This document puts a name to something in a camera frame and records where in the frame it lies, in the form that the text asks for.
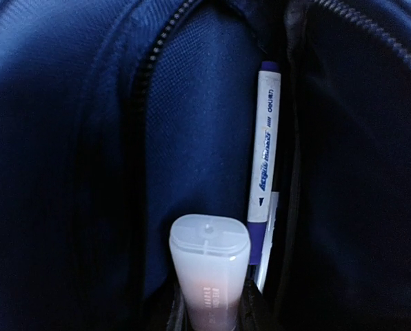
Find navy blue student backpack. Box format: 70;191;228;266
0;1;411;330

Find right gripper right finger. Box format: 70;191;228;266
238;279;262;331

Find purple capped white marker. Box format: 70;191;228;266
247;61;281;265

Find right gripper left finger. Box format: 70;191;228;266
163;285;187;331

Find black capped white marker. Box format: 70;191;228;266
255;192;280;293

